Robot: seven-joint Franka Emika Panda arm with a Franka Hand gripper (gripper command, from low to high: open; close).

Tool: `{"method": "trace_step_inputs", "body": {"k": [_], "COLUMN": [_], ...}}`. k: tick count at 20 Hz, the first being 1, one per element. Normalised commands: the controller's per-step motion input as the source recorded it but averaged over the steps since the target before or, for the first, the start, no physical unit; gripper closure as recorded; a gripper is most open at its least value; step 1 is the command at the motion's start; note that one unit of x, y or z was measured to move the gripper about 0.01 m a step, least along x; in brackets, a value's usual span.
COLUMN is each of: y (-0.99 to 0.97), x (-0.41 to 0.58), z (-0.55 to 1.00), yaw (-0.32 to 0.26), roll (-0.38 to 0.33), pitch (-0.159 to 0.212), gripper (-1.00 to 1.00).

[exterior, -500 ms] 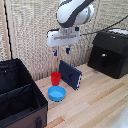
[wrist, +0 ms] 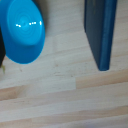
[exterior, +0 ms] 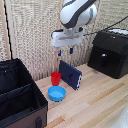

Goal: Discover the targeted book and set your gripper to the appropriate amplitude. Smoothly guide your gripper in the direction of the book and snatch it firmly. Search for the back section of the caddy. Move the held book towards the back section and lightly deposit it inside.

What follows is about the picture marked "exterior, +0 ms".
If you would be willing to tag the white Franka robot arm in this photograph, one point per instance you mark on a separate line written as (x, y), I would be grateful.
(76, 13)

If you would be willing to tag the white object on case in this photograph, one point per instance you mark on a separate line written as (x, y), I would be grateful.
(120, 31)

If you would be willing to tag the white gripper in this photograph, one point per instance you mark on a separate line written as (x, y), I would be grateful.
(66, 38)

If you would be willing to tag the red plastic cup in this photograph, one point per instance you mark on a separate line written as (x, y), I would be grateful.
(56, 78)

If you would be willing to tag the black hard case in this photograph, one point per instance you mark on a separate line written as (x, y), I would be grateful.
(110, 55)

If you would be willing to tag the dark blue rectangular block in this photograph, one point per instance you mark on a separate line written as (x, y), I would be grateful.
(69, 74)

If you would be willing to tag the black fabric storage box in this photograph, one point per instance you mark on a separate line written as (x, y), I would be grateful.
(20, 96)

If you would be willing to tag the blue plastic bowl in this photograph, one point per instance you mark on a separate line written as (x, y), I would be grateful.
(56, 93)

